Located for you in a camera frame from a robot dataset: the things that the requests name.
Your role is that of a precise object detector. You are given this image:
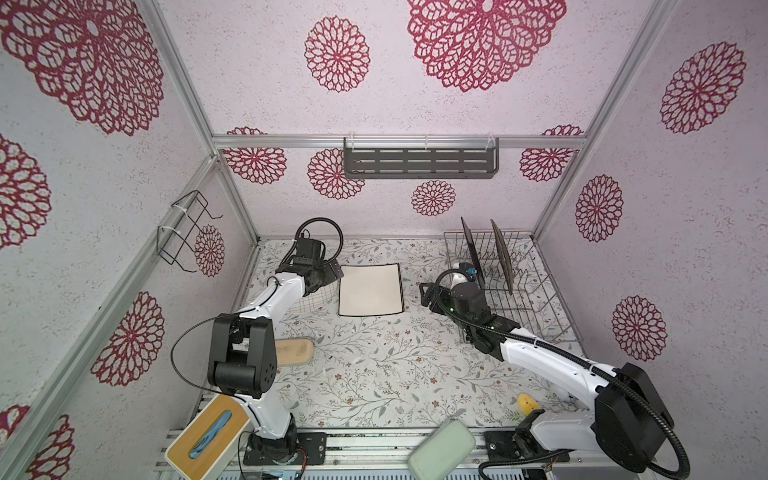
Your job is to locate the dark square plate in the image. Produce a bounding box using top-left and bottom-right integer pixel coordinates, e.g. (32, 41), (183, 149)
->
(461, 218), (485, 290)

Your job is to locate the round plaid white plate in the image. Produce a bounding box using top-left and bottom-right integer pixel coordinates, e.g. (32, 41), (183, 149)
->
(289, 282), (339, 314)

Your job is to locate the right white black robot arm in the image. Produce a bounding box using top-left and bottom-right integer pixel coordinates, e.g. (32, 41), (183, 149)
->
(419, 263), (691, 479)

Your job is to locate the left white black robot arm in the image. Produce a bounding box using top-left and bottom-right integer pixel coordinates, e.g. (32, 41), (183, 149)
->
(165, 219), (343, 479)

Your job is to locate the dark round plate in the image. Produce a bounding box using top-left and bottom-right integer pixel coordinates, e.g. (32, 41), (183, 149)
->
(491, 220), (514, 295)

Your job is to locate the beige oval sponge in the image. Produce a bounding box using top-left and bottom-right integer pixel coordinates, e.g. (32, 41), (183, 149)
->
(275, 338), (315, 368)

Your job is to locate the yellow rubber duck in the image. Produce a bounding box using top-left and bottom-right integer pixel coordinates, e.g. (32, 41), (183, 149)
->
(517, 393), (542, 416)

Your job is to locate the green rounded pad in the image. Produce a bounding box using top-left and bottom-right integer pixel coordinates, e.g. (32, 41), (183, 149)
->
(407, 419), (476, 480)

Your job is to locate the wooden top tissue box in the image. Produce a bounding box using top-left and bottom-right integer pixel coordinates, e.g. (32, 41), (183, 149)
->
(164, 395), (253, 480)

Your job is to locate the wire dish rack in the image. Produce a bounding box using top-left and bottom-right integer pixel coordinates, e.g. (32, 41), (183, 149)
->
(443, 229), (582, 353)

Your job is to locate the grey wall shelf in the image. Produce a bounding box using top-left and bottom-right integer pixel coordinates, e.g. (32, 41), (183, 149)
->
(342, 138), (500, 180)

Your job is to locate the black wire wall basket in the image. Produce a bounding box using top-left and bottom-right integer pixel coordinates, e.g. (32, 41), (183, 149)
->
(155, 190), (226, 278)

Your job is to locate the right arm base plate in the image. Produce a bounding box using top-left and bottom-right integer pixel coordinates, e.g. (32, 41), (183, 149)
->
(483, 429), (571, 464)

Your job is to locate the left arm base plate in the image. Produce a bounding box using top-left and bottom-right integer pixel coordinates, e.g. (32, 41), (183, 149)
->
(243, 433), (327, 467)

